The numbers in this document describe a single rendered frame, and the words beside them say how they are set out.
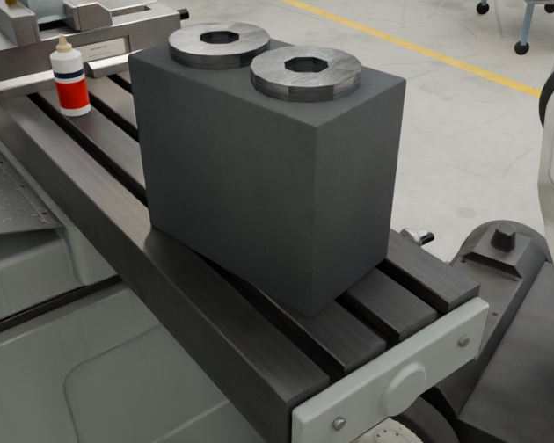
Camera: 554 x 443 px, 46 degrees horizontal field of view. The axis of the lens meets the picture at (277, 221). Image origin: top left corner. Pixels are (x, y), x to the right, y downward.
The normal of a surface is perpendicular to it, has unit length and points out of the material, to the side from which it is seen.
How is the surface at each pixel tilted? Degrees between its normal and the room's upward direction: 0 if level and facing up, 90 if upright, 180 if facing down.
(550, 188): 115
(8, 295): 90
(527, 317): 0
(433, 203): 0
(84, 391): 90
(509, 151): 0
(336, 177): 90
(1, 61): 90
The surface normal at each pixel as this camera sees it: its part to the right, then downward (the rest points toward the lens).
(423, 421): 0.32, -0.61
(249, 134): -0.67, 0.43
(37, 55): 0.57, 0.47
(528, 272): 0.59, -0.36
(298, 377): 0.00, -0.82
